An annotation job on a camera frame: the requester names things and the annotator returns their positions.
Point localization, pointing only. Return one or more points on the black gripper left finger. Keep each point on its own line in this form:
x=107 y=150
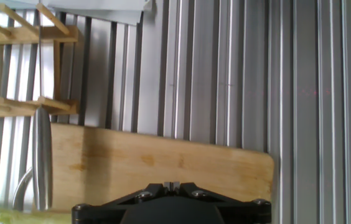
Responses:
x=94 y=214

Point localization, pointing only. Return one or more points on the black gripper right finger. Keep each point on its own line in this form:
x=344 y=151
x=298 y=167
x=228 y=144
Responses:
x=250 y=214

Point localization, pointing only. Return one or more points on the steel cleaver knife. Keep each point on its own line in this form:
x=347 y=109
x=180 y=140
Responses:
x=42 y=155

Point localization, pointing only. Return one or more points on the wooden cutting board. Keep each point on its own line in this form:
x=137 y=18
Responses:
x=163 y=161

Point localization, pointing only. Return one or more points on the long scallion with green top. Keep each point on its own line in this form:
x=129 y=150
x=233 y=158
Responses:
x=7 y=216

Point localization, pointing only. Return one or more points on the wooden knife rack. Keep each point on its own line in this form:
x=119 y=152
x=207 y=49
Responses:
x=13 y=34

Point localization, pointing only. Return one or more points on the white paper sheets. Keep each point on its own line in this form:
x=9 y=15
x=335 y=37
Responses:
x=101 y=9

